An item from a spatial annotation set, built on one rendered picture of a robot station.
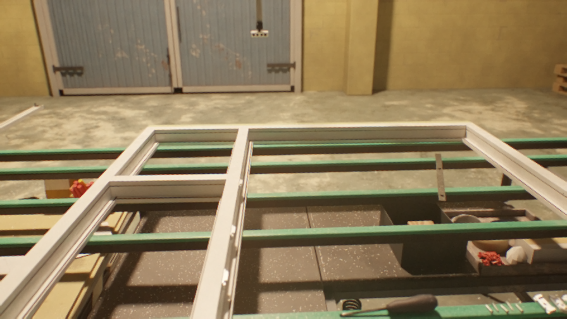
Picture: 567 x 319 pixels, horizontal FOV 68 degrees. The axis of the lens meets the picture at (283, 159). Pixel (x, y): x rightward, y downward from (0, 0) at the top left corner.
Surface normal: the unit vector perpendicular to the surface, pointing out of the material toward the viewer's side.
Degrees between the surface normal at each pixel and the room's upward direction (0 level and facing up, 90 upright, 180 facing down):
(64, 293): 0
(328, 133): 90
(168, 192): 90
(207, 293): 0
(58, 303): 0
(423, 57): 90
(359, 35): 90
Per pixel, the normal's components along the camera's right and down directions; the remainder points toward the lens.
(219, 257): 0.00, -0.93
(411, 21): 0.05, 0.36
